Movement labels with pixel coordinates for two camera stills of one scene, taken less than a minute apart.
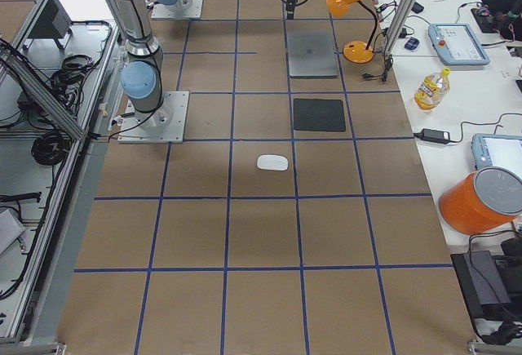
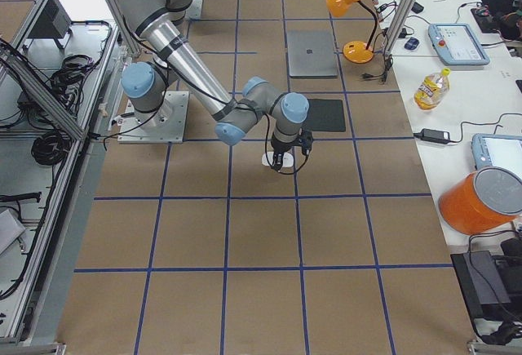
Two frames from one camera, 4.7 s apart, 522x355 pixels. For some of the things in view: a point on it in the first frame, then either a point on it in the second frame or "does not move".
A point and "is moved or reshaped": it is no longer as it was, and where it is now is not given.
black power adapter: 434,135 does not move
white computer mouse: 272,161 is moved or reshaped
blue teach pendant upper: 456,45 does not move
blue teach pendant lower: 497,150 does not move
